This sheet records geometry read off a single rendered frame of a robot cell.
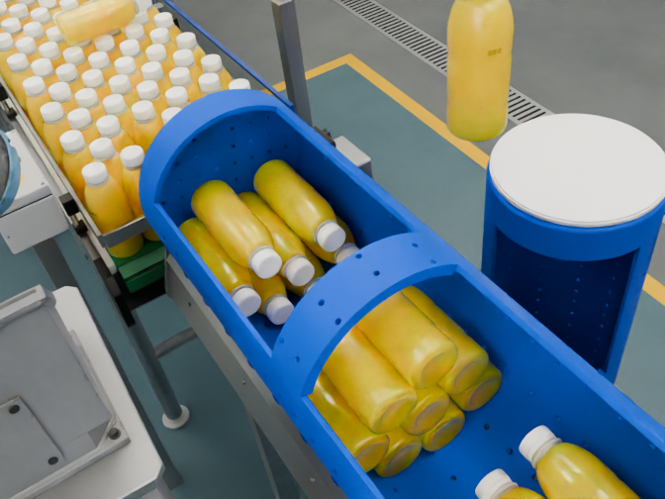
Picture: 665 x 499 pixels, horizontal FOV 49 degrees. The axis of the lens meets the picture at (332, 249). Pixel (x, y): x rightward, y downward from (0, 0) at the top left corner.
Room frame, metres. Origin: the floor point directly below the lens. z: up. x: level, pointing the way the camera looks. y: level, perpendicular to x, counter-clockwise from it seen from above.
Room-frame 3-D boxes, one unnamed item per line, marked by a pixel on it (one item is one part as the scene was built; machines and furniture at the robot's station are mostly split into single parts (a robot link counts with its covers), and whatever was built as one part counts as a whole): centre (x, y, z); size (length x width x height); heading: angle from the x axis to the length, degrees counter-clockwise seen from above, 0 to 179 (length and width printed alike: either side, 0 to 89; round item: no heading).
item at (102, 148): (1.06, 0.37, 1.07); 0.04 x 0.04 x 0.02
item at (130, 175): (1.03, 0.31, 0.98); 0.07 x 0.07 x 0.17
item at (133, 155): (1.03, 0.31, 1.07); 0.04 x 0.04 x 0.02
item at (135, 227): (1.03, 0.21, 0.96); 0.40 x 0.01 x 0.03; 117
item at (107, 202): (0.99, 0.37, 0.98); 0.07 x 0.07 x 0.17
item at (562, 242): (0.88, -0.41, 0.59); 0.28 x 0.28 x 0.88
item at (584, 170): (0.88, -0.41, 1.03); 0.28 x 0.28 x 0.01
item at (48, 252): (1.01, 0.52, 0.50); 0.04 x 0.04 x 1.00; 27
